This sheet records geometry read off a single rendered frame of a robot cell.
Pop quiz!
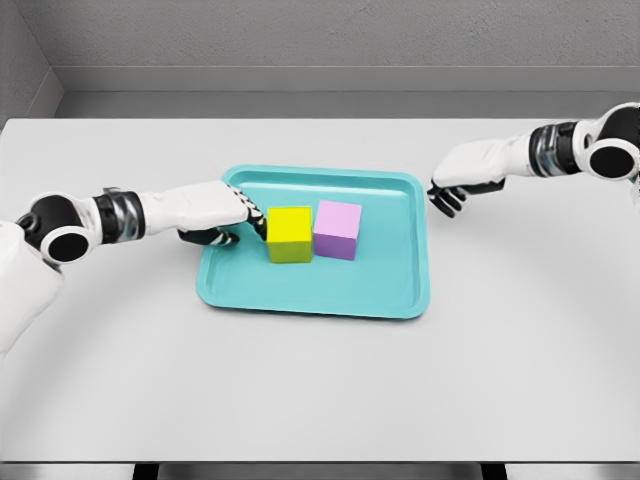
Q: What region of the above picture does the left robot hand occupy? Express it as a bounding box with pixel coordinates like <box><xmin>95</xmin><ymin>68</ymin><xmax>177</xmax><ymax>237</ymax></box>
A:
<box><xmin>172</xmin><ymin>180</ymin><xmax>270</xmax><ymax>248</ymax></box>

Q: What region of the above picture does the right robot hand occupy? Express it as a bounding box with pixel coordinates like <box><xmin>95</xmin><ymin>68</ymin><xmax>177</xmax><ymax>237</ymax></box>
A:
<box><xmin>425</xmin><ymin>139</ymin><xmax>506</xmax><ymax>219</ymax></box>

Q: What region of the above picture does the yellow cube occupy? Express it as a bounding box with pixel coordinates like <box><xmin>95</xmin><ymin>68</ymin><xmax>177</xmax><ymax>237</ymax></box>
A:
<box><xmin>266</xmin><ymin>205</ymin><xmax>315</xmax><ymax>264</ymax></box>

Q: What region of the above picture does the pink cube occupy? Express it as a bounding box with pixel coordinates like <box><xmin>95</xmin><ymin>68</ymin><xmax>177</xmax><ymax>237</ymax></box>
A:
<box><xmin>313</xmin><ymin>199</ymin><xmax>363</xmax><ymax>262</ymax></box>

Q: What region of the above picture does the teal tray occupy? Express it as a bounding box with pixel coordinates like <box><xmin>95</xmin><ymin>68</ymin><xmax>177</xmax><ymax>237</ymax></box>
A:
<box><xmin>195</xmin><ymin>163</ymin><xmax>431</xmax><ymax>322</ymax></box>

